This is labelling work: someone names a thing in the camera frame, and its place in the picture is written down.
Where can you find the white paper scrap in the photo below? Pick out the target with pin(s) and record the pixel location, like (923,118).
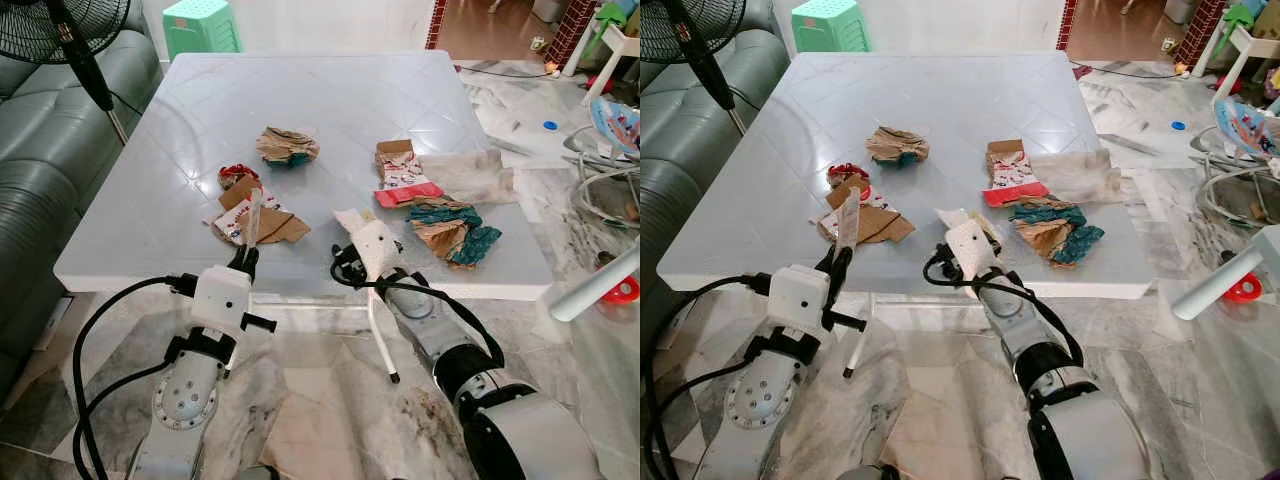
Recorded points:
(352,222)
(955,220)

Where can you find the white printed paper strip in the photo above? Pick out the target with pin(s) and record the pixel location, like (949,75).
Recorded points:
(849,215)
(253,215)

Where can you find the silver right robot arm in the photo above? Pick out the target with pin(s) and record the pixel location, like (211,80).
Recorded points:
(1090,430)
(520,430)

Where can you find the torn brown cardboard piece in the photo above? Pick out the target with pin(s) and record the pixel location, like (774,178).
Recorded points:
(275,225)
(880,225)

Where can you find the red crumpled wrapper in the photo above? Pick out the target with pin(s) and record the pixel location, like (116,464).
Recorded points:
(238,175)
(848,172)

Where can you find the red white printed carton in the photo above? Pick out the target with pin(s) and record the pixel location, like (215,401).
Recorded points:
(1010,175)
(400,175)

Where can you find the large teal brown crumpled paper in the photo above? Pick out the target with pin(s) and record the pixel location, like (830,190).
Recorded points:
(1055,232)
(450,235)

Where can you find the small brown teal paper ball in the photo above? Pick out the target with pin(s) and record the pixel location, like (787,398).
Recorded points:
(897,146)
(288,146)

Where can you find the beige crumpled plastic bag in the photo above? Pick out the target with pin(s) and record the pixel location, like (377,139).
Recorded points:
(470,175)
(1075,175)

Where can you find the grey green leather sofa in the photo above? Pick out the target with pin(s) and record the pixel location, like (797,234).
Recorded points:
(700,120)
(50,150)

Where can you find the green plastic stool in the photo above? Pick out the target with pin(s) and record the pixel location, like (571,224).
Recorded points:
(200,28)
(828,25)

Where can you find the colourful baby bouncer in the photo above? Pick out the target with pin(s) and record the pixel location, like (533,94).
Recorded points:
(1245,125)
(618,125)

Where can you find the black standing fan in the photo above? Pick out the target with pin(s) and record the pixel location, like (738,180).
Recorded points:
(680,25)
(40,25)

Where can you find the white child chair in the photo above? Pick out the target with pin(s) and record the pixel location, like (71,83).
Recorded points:
(605,50)
(1240,45)

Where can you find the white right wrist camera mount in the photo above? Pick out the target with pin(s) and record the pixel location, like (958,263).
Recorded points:
(378,250)
(972,250)

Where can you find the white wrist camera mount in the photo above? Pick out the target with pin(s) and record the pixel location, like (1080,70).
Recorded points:
(378,250)
(220,300)
(972,250)
(800,300)

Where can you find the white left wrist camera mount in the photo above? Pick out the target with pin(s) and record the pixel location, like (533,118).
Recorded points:
(800,300)
(220,300)

